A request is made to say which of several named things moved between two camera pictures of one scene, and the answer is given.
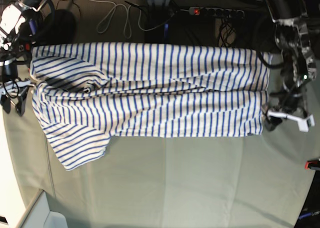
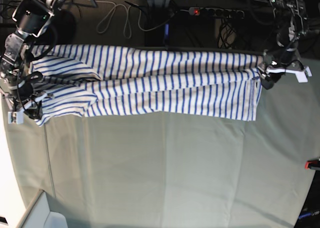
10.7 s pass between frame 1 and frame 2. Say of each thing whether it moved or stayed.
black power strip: stayed
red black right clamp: stayed
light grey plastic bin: stayed
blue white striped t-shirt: moved
